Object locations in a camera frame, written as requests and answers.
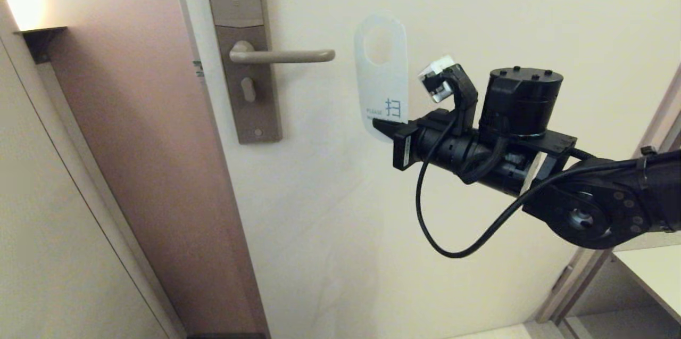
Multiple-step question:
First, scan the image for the blue door hanger sign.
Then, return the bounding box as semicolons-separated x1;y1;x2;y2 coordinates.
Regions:
354;11;409;143

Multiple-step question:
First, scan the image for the white room door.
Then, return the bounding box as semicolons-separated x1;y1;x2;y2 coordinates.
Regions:
170;0;681;339

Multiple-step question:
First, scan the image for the white shelf board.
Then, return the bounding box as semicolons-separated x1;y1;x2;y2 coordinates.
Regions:
612;246;681;324

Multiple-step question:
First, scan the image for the short black cable loop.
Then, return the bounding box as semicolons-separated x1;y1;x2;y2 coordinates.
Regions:
459;134;509;185

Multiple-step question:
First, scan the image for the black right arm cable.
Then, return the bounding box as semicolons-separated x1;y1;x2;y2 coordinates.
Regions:
415;113;647;259

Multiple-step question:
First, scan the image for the beige metal door handle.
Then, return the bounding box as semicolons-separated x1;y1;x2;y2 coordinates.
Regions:
230;41;336;64

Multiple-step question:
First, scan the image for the wall lamp with shelf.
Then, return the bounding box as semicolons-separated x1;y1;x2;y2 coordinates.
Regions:
15;27;67;63

